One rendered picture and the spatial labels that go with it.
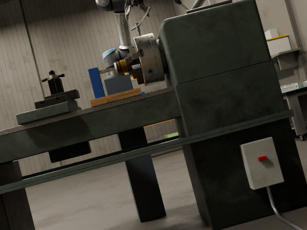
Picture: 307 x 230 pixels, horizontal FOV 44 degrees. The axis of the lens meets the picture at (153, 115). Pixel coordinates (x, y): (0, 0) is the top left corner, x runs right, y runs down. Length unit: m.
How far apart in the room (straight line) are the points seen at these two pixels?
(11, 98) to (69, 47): 2.30
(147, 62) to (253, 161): 0.83
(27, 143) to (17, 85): 9.86
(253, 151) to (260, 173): 0.13
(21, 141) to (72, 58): 9.83
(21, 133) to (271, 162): 1.42
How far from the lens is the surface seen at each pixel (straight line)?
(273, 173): 2.25
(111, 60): 2.98
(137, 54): 2.32
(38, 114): 2.24
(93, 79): 2.40
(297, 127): 5.30
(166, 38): 2.26
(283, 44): 6.46
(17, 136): 2.34
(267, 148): 2.23
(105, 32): 12.26
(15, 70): 12.23
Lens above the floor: 0.66
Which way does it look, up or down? 2 degrees up
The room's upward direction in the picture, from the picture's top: 15 degrees counter-clockwise
